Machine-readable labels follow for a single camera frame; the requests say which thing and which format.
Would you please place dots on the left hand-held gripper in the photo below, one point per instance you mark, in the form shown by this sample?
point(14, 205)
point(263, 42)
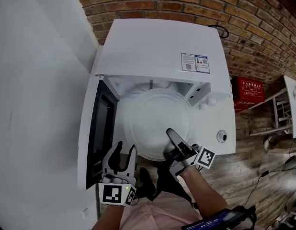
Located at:
point(112, 194)

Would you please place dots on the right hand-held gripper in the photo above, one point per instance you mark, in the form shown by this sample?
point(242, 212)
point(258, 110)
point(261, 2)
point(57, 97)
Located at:
point(187, 150)

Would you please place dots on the clear glass turntable plate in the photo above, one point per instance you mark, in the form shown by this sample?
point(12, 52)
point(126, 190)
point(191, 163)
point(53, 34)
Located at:
point(152, 118)

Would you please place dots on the white microwave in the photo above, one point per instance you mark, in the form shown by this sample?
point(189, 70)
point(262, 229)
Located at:
point(150, 47)

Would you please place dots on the person's right forearm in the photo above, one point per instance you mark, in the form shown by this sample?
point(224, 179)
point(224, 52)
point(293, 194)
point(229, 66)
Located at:
point(203, 193)

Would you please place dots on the person's left forearm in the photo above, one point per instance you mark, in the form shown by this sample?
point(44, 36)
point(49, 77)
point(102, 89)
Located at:
point(107, 218)

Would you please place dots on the white microwave door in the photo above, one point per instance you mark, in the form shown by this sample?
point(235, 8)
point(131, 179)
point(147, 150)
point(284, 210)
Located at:
point(87, 128)

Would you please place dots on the person's black shoe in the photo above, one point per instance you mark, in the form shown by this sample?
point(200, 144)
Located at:
point(148, 183)

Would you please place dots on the person's pink garment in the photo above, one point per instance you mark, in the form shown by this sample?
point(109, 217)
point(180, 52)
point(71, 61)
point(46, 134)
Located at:
point(157, 214)

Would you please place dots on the blue and white label sticker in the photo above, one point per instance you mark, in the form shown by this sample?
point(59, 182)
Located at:
point(195, 63)

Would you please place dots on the black wrist device with screen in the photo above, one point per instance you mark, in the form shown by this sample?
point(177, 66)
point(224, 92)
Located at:
point(222, 220)

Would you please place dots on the red box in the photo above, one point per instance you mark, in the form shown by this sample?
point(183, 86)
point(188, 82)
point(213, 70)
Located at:
point(249, 92)

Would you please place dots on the white wooden chair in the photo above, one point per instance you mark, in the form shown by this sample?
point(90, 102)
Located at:
point(281, 111)

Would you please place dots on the white table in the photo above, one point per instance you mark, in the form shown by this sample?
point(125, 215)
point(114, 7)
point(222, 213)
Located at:
point(292, 109)

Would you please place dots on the white wall socket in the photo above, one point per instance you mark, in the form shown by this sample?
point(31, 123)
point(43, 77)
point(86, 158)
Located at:
point(85, 212)

